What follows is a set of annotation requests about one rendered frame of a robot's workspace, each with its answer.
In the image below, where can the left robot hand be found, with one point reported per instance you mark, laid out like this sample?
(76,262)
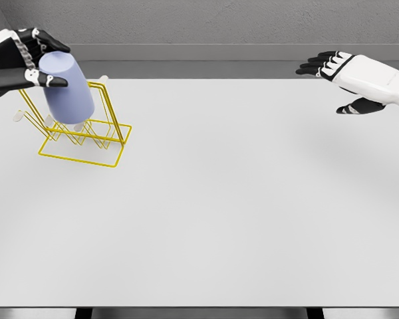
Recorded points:
(10,53)

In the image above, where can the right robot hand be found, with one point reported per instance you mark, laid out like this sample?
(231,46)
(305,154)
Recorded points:
(362,74)

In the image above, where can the lavender blue cup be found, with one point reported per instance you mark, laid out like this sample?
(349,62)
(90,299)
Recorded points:
(66,88)

